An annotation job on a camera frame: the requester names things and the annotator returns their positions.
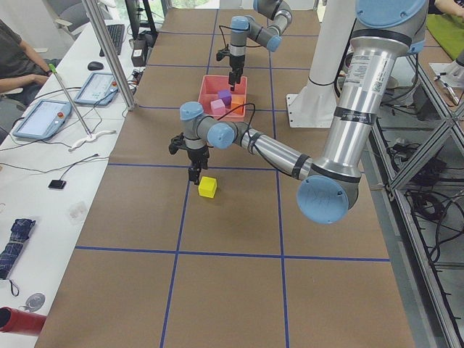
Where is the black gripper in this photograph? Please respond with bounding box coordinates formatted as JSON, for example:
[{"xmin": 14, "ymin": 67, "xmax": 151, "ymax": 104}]
[
  {"xmin": 216, "ymin": 45, "xmax": 246, "ymax": 91},
  {"xmin": 168, "ymin": 133, "xmax": 210, "ymax": 183}
]

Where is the yellow foam block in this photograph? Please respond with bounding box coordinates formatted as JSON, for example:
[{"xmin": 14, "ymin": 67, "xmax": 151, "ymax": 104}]
[{"xmin": 198, "ymin": 176, "xmax": 218, "ymax": 199}]

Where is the purple foam block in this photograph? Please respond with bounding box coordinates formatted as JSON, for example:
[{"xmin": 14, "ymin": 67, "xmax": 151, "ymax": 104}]
[{"xmin": 217, "ymin": 89, "xmax": 232, "ymax": 107}]

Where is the orange foam block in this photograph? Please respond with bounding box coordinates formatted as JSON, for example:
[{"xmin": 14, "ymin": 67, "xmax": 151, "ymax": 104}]
[{"xmin": 231, "ymin": 94, "xmax": 245, "ymax": 115}]

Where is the light pink foam block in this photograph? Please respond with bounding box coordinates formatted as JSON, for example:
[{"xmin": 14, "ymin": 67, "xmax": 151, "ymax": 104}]
[{"xmin": 210, "ymin": 99, "xmax": 225, "ymax": 116}]

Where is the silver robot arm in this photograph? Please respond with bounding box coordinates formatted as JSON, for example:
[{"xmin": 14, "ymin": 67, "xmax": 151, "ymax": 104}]
[
  {"xmin": 169, "ymin": 1, "xmax": 428, "ymax": 224},
  {"xmin": 216, "ymin": 0, "xmax": 293, "ymax": 91}
]

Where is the pink plastic bin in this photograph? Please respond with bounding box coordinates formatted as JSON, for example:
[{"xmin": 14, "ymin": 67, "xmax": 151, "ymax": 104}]
[{"xmin": 198, "ymin": 75, "xmax": 247, "ymax": 122}]

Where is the far teach pendant tablet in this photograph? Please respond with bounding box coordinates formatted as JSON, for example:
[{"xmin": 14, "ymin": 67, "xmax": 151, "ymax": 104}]
[{"xmin": 74, "ymin": 72, "xmax": 118, "ymax": 106}]

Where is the teach pendant tablet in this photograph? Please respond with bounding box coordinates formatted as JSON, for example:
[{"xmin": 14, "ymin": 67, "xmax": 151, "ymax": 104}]
[
  {"xmin": 13, "ymin": 99, "xmax": 72, "ymax": 140},
  {"xmin": 74, "ymin": 72, "xmax": 118, "ymax": 106}
]

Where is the black keyboard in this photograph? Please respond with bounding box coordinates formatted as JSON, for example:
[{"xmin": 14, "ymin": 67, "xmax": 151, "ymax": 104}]
[{"xmin": 107, "ymin": 24, "xmax": 125, "ymax": 55}]

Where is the small black device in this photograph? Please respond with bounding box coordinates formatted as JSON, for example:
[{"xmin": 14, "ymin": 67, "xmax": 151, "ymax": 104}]
[{"xmin": 48, "ymin": 179, "xmax": 67, "ymax": 190}]

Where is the black computer mouse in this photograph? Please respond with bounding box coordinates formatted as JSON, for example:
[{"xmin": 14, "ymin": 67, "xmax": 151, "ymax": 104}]
[{"xmin": 87, "ymin": 61, "xmax": 104, "ymax": 71}]

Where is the near teach pendant tablet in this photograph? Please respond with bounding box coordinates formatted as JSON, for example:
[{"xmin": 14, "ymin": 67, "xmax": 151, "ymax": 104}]
[{"xmin": 13, "ymin": 99, "xmax": 72, "ymax": 140}]

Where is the metal rod with green tip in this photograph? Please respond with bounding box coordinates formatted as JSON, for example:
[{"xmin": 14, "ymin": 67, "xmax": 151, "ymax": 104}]
[{"xmin": 49, "ymin": 64, "xmax": 116, "ymax": 152}]

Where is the folded blue umbrella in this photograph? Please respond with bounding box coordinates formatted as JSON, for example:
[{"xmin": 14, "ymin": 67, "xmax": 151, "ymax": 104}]
[{"xmin": 1, "ymin": 218, "xmax": 36, "ymax": 297}]

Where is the seated person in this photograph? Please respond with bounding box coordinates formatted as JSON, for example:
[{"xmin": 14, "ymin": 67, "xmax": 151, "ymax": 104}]
[{"xmin": 0, "ymin": 21, "xmax": 61, "ymax": 106}]

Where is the red cylinder bottle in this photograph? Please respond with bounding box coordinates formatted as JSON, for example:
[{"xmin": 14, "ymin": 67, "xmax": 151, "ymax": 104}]
[{"xmin": 1, "ymin": 307, "xmax": 47, "ymax": 336}]

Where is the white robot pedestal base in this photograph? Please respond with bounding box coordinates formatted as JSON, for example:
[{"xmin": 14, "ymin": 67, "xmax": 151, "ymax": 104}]
[{"xmin": 286, "ymin": 0, "xmax": 356, "ymax": 128}]

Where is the aluminium frame post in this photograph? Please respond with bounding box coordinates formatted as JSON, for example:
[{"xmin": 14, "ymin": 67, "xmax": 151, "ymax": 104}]
[{"xmin": 82, "ymin": 0, "xmax": 135, "ymax": 111}]

